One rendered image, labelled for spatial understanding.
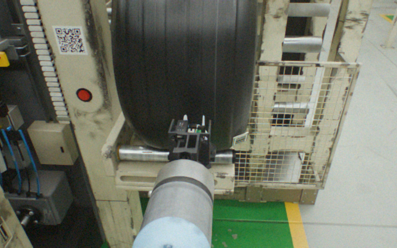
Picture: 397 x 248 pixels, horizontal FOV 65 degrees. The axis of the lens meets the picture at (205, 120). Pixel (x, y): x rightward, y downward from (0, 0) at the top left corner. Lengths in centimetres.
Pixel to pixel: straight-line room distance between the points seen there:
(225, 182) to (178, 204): 55
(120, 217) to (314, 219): 117
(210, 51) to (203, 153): 20
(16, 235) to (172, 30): 87
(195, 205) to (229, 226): 149
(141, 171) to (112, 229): 46
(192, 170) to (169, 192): 5
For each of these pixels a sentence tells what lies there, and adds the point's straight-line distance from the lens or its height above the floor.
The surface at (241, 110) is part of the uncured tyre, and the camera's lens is 68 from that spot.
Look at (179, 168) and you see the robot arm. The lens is 44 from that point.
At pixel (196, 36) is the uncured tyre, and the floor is 130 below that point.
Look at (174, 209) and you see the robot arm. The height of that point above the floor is 120.
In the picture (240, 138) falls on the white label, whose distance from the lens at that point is 75.
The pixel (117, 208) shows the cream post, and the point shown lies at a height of 58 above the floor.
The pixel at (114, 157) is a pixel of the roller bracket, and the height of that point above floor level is 91.
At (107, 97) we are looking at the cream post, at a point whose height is 105.
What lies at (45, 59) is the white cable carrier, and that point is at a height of 116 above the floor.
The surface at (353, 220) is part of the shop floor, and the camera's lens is 208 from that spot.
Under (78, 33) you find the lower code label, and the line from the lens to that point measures 87.
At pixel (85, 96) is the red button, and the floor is 106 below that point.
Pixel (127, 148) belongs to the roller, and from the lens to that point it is 93.
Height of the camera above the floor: 149
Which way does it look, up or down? 34 degrees down
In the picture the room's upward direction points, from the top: straight up
